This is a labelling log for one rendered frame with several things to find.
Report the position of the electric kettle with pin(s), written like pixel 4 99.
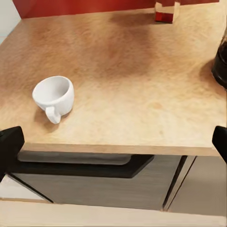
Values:
pixel 219 66

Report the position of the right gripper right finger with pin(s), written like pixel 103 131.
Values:
pixel 219 140

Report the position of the countertop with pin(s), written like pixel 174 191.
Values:
pixel 140 86

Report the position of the water glass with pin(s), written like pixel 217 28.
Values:
pixel 166 11

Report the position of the coffee cup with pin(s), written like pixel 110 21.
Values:
pixel 55 95

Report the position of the cabinet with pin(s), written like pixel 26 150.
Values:
pixel 199 187

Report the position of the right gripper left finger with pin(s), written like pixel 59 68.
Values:
pixel 11 142

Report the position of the fridge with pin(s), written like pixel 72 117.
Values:
pixel 9 19

